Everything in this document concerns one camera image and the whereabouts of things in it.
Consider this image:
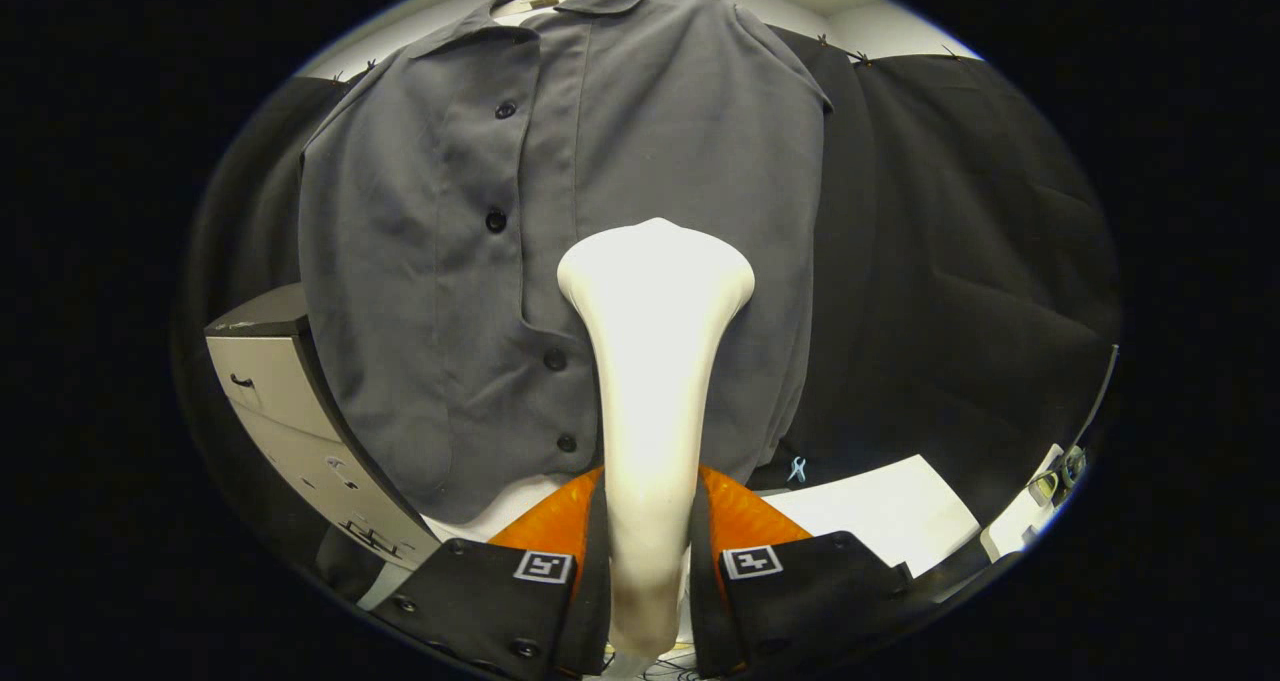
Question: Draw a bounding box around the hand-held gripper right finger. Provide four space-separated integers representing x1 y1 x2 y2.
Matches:
688 464 913 680

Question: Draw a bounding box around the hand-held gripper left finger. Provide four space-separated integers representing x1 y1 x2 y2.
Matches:
370 464 611 680

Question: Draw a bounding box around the white garment steamer head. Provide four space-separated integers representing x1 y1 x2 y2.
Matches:
556 217 757 677

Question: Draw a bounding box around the grey button-up shirt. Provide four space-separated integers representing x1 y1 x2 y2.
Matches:
298 0 833 525

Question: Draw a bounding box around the white flat board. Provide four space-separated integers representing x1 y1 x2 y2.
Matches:
760 454 981 577

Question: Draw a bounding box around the white desk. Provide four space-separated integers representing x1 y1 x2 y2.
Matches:
980 444 1069 562

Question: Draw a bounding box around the grey drawer cabinet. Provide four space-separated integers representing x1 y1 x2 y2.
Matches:
205 283 443 570

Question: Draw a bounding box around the black backdrop cloth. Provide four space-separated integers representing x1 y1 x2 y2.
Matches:
185 26 1123 602

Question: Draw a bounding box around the dark computer monitor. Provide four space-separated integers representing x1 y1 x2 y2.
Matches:
1070 344 1121 462

